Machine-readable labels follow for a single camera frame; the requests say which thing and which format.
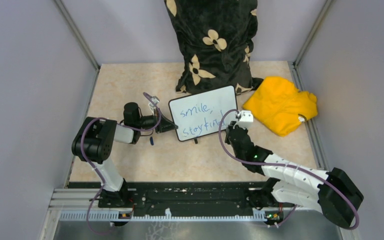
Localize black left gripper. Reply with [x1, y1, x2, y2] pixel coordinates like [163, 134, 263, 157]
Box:
[136, 107, 178, 133]

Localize small whiteboard black frame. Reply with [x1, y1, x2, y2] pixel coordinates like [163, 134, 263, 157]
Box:
[168, 86, 238, 142]

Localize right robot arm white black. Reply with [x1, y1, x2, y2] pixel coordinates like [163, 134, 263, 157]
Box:
[224, 121, 364, 230]

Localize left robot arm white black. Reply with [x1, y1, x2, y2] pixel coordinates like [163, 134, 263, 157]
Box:
[71, 102, 178, 207]

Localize yellow folded garment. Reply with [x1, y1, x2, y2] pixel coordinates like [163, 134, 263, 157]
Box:
[242, 76, 318, 137]

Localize black floral plush blanket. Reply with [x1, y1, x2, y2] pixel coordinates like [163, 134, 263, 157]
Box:
[164, 0, 263, 95]

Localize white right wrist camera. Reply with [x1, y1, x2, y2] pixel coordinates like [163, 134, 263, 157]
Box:
[235, 110, 254, 130]

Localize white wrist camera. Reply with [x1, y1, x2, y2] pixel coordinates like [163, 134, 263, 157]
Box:
[148, 96, 160, 113]
[235, 110, 254, 130]

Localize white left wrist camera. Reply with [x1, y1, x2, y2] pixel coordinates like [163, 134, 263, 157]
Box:
[148, 96, 160, 113]

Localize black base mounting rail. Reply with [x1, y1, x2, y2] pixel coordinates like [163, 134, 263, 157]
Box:
[50, 180, 288, 226]

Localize left aluminium frame post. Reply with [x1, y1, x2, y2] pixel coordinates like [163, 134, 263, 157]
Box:
[52, 0, 101, 71]

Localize aluminium frame post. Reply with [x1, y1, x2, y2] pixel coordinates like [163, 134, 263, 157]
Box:
[52, 0, 101, 71]
[292, 0, 336, 69]

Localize right aluminium frame post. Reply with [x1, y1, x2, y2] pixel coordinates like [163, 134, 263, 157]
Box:
[292, 0, 336, 69]

